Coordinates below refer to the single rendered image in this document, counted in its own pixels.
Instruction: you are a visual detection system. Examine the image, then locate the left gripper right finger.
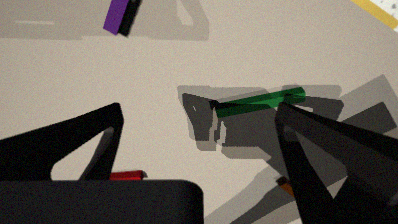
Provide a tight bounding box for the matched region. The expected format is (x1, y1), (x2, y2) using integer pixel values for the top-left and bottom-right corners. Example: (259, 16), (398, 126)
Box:
(275, 102), (398, 224)

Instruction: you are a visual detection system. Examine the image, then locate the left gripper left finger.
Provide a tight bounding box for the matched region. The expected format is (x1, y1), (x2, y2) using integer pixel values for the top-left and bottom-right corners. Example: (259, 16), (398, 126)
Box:
(0, 102), (124, 181)

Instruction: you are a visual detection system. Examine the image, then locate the orange rod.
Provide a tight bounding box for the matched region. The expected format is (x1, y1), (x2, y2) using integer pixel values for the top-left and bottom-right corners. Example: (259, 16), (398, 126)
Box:
(277, 176), (295, 198)

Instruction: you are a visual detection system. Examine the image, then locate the purple rod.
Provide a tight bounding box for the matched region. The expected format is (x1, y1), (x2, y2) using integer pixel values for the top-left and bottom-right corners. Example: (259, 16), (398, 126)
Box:
(103, 0), (132, 35)

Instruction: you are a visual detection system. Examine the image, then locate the red rod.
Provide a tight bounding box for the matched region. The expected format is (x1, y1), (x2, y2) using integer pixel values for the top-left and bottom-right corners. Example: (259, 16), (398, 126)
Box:
(109, 170), (144, 180)

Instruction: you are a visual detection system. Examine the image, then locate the green rod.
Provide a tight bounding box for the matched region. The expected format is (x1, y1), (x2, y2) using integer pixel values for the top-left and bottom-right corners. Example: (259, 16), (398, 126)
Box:
(215, 87), (306, 118)

